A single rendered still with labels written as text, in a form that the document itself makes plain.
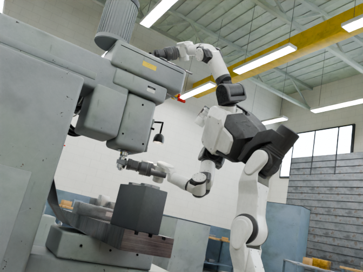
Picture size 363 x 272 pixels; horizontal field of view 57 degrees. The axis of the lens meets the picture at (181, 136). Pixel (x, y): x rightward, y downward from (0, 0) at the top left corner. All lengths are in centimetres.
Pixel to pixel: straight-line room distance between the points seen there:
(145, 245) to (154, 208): 16
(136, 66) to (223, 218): 886
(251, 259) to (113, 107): 104
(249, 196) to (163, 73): 88
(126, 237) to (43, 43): 106
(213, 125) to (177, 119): 794
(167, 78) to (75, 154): 670
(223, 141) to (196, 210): 819
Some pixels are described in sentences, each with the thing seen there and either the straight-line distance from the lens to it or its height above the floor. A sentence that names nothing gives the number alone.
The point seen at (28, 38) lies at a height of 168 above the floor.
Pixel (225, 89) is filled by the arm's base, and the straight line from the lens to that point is 186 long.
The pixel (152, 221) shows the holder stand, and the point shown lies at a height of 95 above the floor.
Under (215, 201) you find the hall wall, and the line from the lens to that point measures 1034.
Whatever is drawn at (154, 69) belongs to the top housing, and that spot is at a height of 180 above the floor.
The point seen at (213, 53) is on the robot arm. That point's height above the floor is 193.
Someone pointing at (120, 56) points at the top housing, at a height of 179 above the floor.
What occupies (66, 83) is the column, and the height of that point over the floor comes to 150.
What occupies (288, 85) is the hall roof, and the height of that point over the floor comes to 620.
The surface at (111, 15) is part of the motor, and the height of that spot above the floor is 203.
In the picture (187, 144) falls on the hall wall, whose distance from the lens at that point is 985.
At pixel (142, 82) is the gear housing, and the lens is 199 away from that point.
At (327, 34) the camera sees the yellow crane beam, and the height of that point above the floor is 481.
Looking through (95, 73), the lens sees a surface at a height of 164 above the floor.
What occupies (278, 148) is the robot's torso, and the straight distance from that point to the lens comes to 174.
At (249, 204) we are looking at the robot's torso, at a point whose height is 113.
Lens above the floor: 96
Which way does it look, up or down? 15 degrees up
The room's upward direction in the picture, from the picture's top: 12 degrees clockwise
